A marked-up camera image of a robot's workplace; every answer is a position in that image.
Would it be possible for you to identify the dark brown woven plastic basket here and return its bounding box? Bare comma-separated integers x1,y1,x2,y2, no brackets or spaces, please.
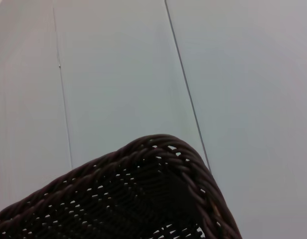
0,133,243,239

